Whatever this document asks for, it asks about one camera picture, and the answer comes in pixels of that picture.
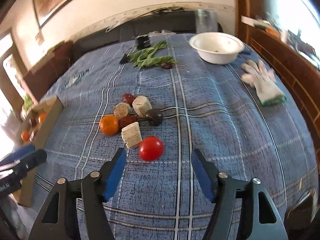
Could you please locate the dark date near leaves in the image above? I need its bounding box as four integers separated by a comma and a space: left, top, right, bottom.
160, 62, 174, 69

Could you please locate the red date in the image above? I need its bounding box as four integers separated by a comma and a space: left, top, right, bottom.
121, 93, 136, 107
118, 115, 137, 128
29, 118, 37, 127
29, 130, 37, 142

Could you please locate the beige wafer block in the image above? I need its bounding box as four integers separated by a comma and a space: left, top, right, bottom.
121, 122, 142, 149

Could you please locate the red tomato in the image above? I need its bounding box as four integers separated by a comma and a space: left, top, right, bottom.
138, 136, 164, 161

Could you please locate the black flat adapter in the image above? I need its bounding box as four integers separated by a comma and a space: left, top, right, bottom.
119, 54, 129, 64

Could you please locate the white bowl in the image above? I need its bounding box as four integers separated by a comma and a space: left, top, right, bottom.
189, 32, 245, 65

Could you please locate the brown armchair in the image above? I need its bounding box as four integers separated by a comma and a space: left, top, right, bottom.
21, 41, 73, 103

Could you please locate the beige round cake piece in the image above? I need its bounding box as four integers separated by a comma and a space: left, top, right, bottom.
113, 102, 131, 120

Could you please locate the cardboard box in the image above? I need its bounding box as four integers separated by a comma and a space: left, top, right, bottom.
15, 95, 65, 208

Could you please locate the blue plaid tablecloth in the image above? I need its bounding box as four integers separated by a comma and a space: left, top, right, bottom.
27, 34, 318, 239

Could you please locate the beige cylinder cake piece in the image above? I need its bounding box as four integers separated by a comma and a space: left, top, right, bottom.
132, 95, 152, 118

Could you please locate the orange tangerine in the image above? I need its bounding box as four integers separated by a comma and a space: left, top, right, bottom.
99, 115, 120, 136
21, 130, 30, 141
38, 113, 47, 124

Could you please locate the black sofa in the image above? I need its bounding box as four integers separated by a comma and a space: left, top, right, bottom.
71, 10, 223, 61

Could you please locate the dark brown chestnut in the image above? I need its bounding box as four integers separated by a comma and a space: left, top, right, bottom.
145, 108, 163, 126

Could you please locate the clear glass jar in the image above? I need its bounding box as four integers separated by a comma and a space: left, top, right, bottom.
195, 9, 219, 34

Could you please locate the brown wooden cabinet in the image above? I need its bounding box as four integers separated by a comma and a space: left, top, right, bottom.
235, 0, 319, 157

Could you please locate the potted green plant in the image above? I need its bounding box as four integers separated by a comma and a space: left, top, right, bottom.
22, 94, 34, 114

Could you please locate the green leafy vegetable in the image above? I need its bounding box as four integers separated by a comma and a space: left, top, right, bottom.
128, 41, 178, 69

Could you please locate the small black device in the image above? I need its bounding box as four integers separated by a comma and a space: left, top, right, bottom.
135, 34, 151, 50

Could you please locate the white work glove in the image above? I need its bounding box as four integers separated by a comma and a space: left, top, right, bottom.
241, 60, 286, 106

